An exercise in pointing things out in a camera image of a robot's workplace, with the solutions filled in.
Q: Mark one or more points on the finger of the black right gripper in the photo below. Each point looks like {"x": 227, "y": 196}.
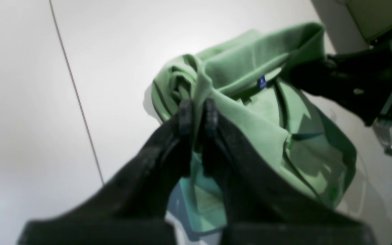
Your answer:
{"x": 360, "y": 82}

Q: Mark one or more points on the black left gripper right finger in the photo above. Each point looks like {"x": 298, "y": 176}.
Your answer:
{"x": 261, "y": 207}

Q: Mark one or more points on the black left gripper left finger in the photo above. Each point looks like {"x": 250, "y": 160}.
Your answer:
{"x": 129, "y": 209}

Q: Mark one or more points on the light green T-shirt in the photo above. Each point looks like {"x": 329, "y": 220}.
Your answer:
{"x": 247, "y": 78}

